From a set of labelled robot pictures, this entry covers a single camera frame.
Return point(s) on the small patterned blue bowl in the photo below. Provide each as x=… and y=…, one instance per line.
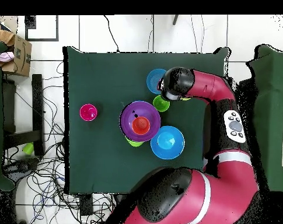
x=152, y=80

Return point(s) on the purple plastic bowl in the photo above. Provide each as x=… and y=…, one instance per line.
x=129, y=116

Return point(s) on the orange plastic cup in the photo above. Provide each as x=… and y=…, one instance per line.
x=141, y=126

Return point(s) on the pink plastic cup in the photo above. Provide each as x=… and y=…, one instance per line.
x=88, y=112

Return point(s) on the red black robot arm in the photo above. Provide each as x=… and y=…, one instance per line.
x=225, y=186

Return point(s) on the green plastic cup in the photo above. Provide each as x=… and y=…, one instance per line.
x=160, y=105

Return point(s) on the yellow plastic cup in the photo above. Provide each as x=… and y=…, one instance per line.
x=185, y=99

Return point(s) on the large blue plastic bowl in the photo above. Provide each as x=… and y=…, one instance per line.
x=168, y=143

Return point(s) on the green plastic bowl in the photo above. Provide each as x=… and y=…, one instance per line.
x=134, y=143

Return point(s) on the black cabinet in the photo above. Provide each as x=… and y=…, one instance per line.
x=247, y=93

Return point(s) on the dark green tablecloth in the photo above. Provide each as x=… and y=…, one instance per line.
x=96, y=163

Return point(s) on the black metal stand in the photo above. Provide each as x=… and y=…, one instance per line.
x=37, y=105

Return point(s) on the cardboard box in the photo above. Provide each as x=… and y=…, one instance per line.
x=22, y=63

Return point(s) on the black power adapter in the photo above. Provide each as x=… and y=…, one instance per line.
x=86, y=205

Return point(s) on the green cup on floor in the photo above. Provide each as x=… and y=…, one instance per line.
x=28, y=148

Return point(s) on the pink cloth bundle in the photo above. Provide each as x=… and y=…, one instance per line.
x=6, y=57

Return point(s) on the dark grey machine foot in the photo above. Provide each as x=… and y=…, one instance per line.
x=22, y=165

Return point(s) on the black square frame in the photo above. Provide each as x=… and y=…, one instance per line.
x=29, y=23

